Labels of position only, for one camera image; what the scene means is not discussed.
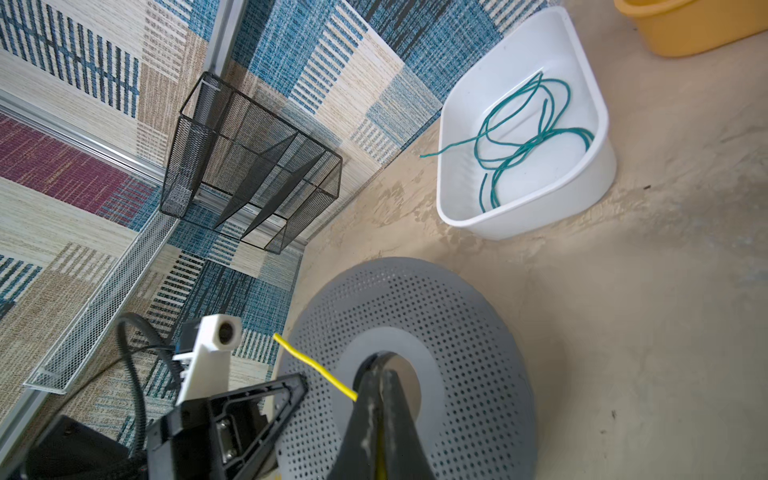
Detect yellow plastic bin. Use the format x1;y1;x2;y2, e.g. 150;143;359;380
614;0;767;58

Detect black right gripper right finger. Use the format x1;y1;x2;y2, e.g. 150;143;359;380
381;370;435;479

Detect black wire shelf rack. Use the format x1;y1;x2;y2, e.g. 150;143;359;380
160;72;343;254

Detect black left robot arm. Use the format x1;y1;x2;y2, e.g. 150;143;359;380
6;313;308;479

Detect white plastic bin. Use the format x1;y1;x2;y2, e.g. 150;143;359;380
435;7;617;240

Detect green cable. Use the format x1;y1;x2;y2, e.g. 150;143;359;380
419;71;595;214

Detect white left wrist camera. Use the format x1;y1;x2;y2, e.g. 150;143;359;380
173;314;242;406

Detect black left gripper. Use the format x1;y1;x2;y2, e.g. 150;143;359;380
146;373;308;479

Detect dark grey foam spool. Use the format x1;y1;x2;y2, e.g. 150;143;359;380
277;257;537;479

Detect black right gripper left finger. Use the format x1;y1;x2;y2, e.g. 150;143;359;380
328;359;380;480

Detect white wire mesh basket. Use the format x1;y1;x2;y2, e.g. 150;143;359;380
23;210;179;395

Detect yellow cable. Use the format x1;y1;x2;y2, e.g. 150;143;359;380
272;332;388;480

